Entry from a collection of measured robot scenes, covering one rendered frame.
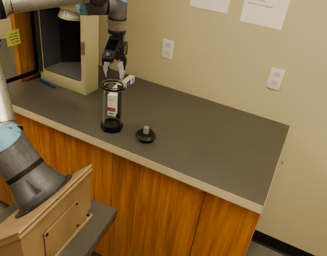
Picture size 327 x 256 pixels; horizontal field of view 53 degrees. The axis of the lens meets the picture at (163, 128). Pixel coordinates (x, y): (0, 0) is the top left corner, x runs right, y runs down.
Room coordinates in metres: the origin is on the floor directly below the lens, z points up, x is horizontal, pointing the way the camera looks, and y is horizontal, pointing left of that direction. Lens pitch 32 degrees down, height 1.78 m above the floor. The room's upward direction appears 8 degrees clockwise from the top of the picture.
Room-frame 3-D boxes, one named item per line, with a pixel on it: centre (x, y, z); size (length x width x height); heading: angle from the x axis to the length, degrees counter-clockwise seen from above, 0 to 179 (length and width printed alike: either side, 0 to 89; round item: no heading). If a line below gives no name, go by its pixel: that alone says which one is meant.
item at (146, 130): (1.22, 0.07, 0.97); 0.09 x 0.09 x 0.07
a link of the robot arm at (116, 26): (1.30, 0.24, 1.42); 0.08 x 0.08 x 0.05
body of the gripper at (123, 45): (1.31, 0.24, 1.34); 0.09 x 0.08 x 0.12; 173
